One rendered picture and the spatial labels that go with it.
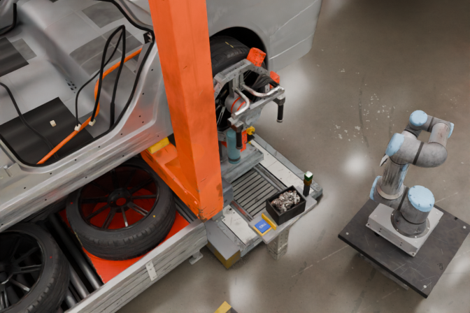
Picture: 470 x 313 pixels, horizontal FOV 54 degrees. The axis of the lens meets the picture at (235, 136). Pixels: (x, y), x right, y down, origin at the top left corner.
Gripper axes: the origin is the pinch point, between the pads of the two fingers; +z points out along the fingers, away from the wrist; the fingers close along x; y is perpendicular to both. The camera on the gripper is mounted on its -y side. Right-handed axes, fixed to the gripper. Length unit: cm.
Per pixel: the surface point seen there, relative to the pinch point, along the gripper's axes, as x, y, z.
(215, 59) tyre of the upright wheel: 78, -91, 7
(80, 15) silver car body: 196, -126, 24
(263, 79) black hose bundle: 62, -66, -1
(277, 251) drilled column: 35, 6, 81
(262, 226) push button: 29, -29, 71
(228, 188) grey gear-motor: 69, -30, 65
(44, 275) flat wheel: 77, -102, 160
